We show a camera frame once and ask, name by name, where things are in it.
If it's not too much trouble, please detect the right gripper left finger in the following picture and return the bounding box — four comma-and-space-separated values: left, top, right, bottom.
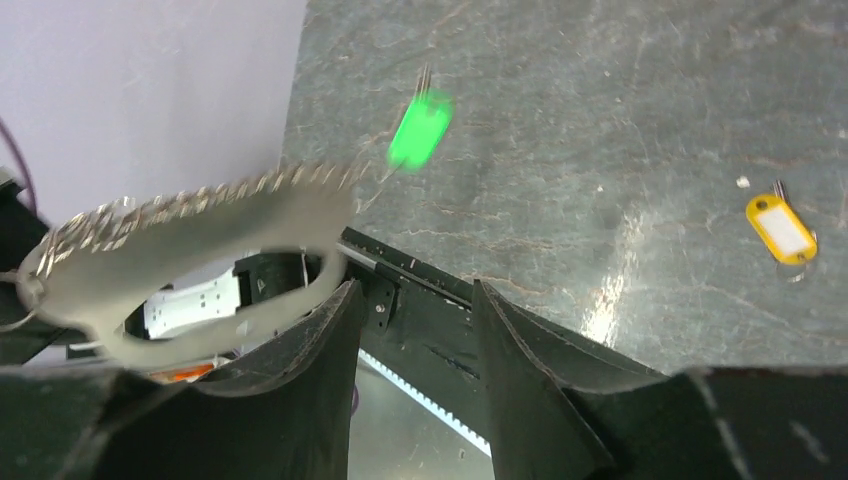
198, 281, 364, 479

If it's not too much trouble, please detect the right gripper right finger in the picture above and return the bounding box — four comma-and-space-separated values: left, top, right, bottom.
472, 280, 664, 479

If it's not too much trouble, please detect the green key tag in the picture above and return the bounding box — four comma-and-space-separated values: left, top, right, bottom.
387, 63, 455, 171

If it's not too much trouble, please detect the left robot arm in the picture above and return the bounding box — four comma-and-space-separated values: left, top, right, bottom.
125, 253, 321, 340

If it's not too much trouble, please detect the yellow key tag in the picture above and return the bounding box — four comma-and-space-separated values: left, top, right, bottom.
745, 180, 818, 267

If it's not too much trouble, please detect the white slotted cable duct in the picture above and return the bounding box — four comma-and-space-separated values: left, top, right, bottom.
358, 349, 492, 458

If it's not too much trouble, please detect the black base frame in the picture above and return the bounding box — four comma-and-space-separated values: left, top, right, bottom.
231, 226, 495, 445

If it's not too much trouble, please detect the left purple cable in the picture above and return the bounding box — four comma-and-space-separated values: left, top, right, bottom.
0, 115, 40, 217

